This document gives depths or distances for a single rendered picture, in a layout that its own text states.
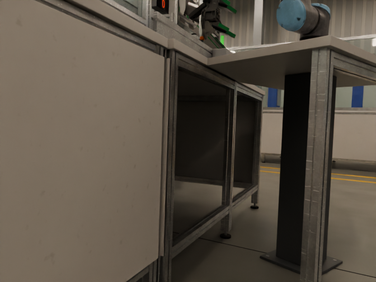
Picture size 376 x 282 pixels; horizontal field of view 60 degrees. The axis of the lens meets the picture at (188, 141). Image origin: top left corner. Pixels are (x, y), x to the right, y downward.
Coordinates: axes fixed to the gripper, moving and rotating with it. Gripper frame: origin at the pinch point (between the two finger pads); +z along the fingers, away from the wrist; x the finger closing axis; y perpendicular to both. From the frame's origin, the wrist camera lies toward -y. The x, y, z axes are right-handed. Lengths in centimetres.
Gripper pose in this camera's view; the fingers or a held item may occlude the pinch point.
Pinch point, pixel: (204, 37)
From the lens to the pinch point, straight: 184.2
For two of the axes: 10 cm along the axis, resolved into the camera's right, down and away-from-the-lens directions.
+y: 9.1, 0.5, -4.0
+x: 4.1, -0.3, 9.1
